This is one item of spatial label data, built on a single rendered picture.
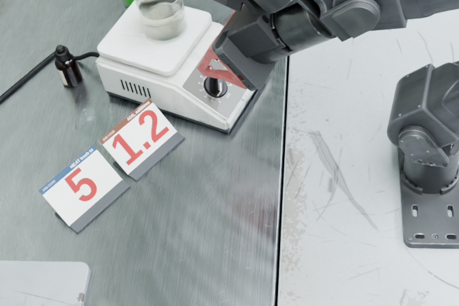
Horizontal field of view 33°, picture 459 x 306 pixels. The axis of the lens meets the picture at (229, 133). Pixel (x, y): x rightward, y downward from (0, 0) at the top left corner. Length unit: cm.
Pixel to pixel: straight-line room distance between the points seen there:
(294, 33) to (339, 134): 26
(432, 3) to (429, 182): 27
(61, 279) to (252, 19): 38
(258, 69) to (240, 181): 18
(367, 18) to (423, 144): 19
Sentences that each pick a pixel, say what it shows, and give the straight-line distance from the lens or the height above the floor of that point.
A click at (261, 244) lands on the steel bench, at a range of 94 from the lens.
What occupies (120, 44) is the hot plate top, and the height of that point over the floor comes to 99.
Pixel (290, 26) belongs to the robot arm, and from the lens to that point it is 81.
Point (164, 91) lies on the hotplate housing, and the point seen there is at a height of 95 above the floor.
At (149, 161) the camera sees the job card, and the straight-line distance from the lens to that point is 103.
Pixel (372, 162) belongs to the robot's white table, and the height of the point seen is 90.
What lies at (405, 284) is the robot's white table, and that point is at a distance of 91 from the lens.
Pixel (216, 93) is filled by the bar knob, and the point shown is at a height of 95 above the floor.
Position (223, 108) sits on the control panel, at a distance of 102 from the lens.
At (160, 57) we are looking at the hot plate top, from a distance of 103.
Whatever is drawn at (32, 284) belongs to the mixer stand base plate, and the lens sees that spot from 96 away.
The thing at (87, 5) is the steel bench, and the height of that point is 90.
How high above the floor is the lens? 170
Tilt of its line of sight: 50 degrees down
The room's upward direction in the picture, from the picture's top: 10 degrees counter-clockwise
